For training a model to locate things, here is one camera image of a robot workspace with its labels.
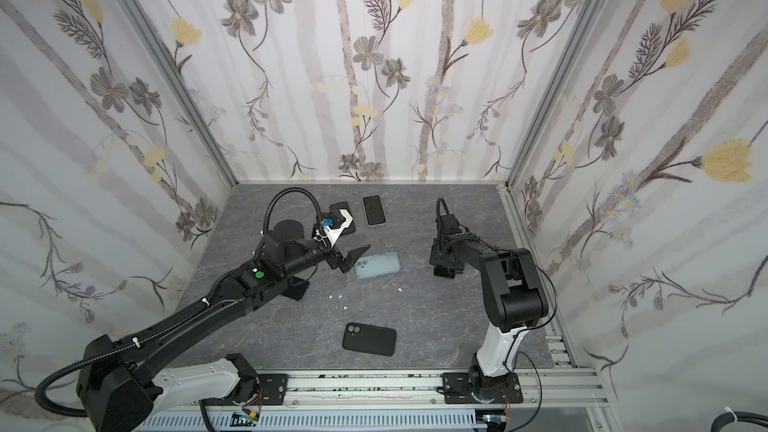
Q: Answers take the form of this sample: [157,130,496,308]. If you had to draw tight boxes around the white slotted cable duct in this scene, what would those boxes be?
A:
[134,410,488,432]

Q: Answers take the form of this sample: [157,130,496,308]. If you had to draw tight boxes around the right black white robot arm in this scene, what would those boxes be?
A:
[430,212,549,403]

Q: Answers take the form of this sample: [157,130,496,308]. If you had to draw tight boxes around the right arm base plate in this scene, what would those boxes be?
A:
[439,371,523,405]

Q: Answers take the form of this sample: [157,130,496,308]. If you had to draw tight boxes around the black phone case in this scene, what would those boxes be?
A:
[342,322,397,357]
[329,201,356,236]

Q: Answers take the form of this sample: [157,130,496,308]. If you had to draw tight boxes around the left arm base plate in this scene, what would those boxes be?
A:
[235,373,289,406]

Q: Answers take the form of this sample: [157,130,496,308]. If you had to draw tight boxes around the small green circuit board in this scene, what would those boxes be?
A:
[230,413,260,427]

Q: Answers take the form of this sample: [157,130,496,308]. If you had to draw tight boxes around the pale blue phone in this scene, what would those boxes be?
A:
[355,252,401,279]

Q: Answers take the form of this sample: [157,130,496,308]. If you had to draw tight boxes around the aluminium front rail frame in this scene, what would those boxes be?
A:
[139,366,620,431]

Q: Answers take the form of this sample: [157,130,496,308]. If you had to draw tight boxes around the black phone case front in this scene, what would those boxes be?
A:
[342,322,397,357]

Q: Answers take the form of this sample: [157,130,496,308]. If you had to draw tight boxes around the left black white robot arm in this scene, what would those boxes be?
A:
[34,209,367,431]

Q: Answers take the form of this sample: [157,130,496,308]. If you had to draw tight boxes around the black phone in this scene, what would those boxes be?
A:
[362,195,387,227]
[281,277,310,301]

